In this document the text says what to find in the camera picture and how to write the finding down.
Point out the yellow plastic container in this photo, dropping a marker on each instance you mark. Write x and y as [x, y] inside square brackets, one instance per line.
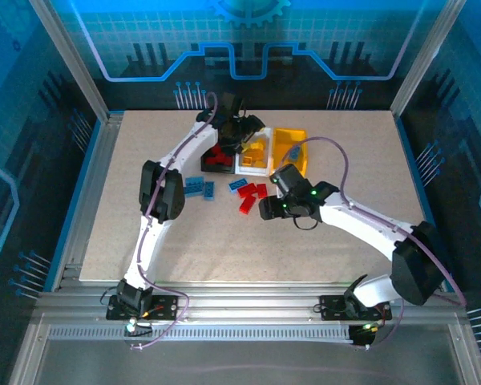
[284, 140]

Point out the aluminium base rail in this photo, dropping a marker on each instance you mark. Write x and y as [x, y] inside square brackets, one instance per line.
[244, 298]

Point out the red lego brick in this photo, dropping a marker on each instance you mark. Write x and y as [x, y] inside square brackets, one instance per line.
[246, 189]
[225, 161]
[246, 203]
[212, 162]
[213, 151]
[261, 190]

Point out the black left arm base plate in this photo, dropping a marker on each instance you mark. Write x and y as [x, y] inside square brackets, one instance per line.
[164, 306]

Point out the white plastic container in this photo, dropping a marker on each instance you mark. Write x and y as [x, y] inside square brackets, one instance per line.
[252, 172]

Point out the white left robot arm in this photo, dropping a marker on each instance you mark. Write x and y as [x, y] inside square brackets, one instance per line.
[184, 148]

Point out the black connector box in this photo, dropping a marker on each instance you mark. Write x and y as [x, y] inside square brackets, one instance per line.
[138, 339]
[362, 339]

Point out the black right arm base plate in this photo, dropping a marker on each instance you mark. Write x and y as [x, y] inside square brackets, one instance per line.
[332, 308]

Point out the yellow lego brick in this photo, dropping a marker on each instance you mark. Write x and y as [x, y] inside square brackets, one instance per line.
[245, 151]
[257, 146]

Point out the blue lego brick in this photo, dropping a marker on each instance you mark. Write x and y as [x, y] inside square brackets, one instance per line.
[209, 191]
[192, 192]
[237, 185]
[194, 182]
[297, 151]

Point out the long orange lego brick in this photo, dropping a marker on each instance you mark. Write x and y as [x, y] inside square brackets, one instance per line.
[260, 158]

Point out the aluminium side rail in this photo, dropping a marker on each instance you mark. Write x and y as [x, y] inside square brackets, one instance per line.
[101, 160]

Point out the black plastic container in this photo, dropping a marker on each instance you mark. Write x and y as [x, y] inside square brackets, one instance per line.
[218, 169]

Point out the aluminium frame post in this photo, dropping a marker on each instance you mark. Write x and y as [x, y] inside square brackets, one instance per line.
[425, 60]
[72, 60]

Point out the blue table edge strip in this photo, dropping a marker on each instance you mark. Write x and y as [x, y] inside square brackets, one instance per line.
[87, 160]
[409, 156]

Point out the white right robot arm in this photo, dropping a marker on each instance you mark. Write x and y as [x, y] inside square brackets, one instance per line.
[360, 224]

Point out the translucent orange lego brick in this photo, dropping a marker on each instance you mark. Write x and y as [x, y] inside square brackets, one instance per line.
[248, 161]

